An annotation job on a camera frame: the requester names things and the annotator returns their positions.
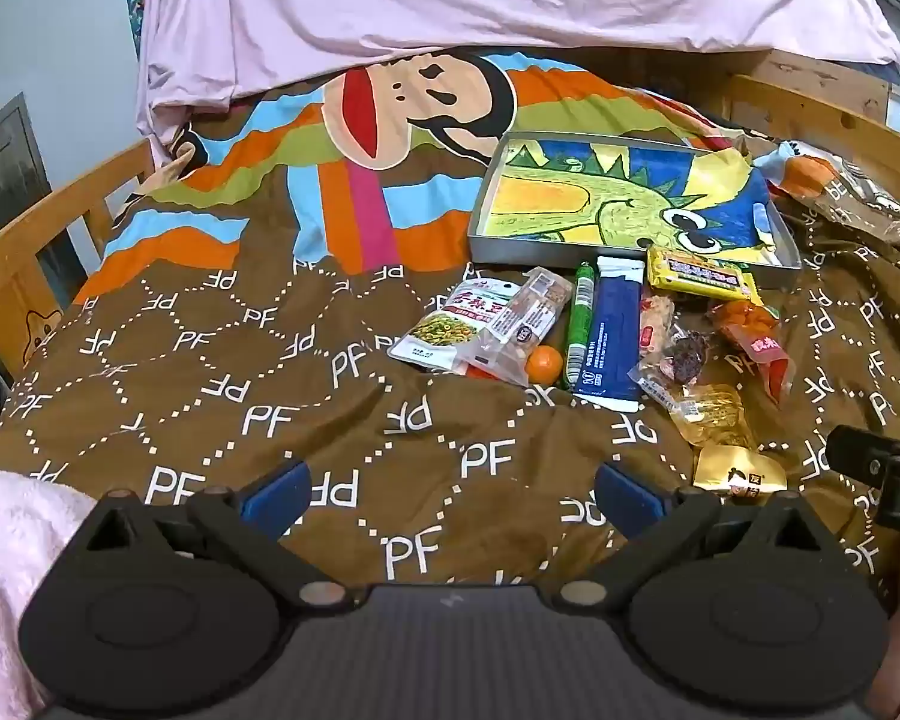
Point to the pink fluffy cloth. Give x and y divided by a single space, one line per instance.
7 540

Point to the clear nut bar packet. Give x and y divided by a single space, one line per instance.
529 315

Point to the dark plum packet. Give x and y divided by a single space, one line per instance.
686 360

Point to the orange red-label snack packet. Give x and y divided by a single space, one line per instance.
746 330

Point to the blue patterned cloth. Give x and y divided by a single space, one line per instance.
136 7

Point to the rice cracker packet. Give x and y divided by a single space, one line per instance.
656 330

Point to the cartoon sticker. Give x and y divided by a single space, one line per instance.
36 334

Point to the brown printed blanket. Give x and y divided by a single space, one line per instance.
232 360

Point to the small orange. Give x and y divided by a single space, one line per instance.
544 364

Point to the dinosaur print sheet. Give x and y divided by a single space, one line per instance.
570 195

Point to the grey wall panel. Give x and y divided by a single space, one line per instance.
7 172

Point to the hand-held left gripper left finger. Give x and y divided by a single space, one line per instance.
277 501

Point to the green sausage stick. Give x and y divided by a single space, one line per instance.
579 315

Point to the clear yellow snack packet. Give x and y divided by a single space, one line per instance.
712 416

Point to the green bean snack pouch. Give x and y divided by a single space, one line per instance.
442 330

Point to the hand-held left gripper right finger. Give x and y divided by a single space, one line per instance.
630 501

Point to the pale wooden board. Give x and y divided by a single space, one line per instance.
825 82

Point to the gold snack packet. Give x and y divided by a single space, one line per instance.
735 469

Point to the blue snack packet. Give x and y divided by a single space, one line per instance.
607 337

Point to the metal tray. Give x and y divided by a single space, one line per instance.
555 255

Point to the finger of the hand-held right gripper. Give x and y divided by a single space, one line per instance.
870 446

